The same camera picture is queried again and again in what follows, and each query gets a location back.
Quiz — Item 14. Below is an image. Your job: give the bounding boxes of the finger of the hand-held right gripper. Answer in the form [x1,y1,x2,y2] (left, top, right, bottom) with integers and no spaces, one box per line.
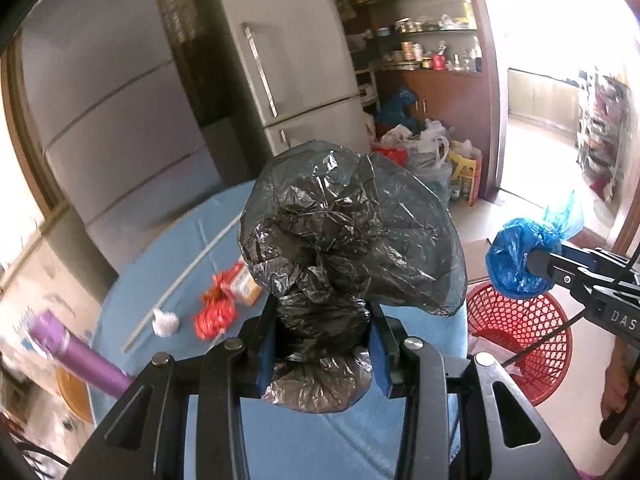
[562,244,640,282]
[527,246,602,307]

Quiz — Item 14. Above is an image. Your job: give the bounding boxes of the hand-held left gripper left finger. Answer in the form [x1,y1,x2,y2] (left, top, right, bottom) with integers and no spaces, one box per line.
[65,307,281,480]

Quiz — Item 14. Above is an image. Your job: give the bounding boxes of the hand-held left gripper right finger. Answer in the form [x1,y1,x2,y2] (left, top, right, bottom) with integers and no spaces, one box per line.
[367,305,576,480]

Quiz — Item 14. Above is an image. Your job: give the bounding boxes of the blue plastic bag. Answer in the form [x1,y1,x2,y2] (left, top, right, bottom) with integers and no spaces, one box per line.
[485,191,585,298]

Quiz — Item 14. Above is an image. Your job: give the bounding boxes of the red plastic bag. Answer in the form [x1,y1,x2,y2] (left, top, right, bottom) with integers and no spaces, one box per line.
[192,266,246,344]

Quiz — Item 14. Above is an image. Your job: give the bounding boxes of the orange and white carton box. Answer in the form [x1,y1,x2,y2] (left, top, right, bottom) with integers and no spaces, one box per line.
[227,262,264,306]

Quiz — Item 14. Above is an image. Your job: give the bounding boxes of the red plastic mesh basket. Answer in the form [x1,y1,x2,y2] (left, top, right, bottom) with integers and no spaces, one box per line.
[465,282,574,407]

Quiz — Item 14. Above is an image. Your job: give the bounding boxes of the white tissue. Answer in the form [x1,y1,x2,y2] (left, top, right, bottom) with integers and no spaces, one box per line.
[152,309,181,337]

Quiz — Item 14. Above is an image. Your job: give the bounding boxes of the black plastic bag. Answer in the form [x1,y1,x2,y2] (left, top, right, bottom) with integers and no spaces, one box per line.
[239,139,468,415]

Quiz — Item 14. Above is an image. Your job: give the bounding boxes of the person's right hand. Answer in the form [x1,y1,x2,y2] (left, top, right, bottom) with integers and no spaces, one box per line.
[602,354,632,420]

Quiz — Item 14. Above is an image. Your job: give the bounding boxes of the flat cardboard piece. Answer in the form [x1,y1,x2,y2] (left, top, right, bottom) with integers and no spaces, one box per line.
[462,237,502,282]

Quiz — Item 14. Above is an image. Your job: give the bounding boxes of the long white stick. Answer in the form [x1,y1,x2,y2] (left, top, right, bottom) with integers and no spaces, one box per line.
[122,212,246,354]

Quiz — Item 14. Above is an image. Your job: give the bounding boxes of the yellow paper bag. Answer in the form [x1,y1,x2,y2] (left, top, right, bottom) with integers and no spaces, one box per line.
[447,141,484,207]

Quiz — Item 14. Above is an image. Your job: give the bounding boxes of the metal storage rack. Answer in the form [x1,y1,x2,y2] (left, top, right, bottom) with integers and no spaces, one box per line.
[575,66,632,202]

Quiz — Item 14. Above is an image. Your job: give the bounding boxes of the round blue-cloth table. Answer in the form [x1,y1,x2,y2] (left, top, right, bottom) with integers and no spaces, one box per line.
[92,180,471,480]

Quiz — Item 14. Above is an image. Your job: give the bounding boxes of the pile of bags by door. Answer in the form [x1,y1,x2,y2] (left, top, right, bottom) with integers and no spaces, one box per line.
[380,119,457,171]

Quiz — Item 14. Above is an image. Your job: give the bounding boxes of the purple thermos bottle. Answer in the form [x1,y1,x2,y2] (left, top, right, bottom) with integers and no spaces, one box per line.
[27,310,136,399]

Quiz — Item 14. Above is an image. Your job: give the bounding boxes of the orange round basin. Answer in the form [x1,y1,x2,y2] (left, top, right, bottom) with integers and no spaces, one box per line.
[55,367,96,424]

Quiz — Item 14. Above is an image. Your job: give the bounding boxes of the red shopping bag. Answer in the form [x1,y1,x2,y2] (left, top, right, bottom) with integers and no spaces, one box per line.
[372,145,409,167]

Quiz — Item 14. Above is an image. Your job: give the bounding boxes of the wooden shelf cabinet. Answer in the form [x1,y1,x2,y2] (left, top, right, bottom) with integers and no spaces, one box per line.
[325,0,495,202]

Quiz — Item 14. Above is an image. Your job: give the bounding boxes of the large dark blue bag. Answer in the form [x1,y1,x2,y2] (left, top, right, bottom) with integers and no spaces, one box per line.
[375,87,422,134]

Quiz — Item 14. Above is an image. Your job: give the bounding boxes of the black metal chair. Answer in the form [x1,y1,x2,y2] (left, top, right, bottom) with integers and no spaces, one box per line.
[0,407,53,480]

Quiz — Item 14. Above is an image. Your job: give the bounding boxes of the white corner rack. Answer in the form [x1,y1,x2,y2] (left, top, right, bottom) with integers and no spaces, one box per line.
[357,67,379,112]

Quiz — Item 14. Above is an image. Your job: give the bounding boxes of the shelf jars and bottles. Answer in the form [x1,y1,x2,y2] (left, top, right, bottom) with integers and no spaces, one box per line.
[327,0,483,73]

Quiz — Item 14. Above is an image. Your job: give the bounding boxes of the large silver three-section fridge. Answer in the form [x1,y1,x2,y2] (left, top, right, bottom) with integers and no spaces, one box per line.
[20,0,224,274]

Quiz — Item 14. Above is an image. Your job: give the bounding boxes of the silver two-door fridge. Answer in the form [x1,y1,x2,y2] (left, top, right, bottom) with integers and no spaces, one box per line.
[212,0,372,159]

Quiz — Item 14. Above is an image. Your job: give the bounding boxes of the black cable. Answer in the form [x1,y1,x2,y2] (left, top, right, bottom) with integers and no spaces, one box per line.
[501,310,586,367]

